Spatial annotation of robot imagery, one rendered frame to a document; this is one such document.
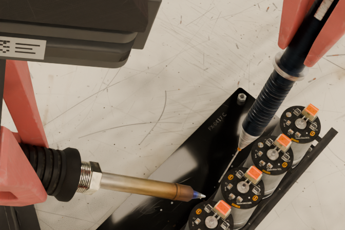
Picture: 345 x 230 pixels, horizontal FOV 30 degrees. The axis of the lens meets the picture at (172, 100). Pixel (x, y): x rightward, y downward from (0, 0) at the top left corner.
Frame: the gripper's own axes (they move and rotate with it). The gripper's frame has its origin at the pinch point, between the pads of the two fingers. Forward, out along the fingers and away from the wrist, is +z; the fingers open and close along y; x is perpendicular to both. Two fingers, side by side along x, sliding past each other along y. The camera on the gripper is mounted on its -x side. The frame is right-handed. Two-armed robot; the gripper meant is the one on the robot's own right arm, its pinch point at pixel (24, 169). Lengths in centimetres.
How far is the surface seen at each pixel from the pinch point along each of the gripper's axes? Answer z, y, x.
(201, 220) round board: 9.9, -0.4, -4.8
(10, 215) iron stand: 5.0, 0.0, 4.1
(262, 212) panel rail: 11.5, 0.0, -7.9
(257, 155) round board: 11.5, 3.5, -8.0
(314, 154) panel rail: 13.1, 3.5, -11.1
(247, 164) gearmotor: 12.6, 3.5, -7.1
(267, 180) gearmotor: 12.8, 2.3, -8.2
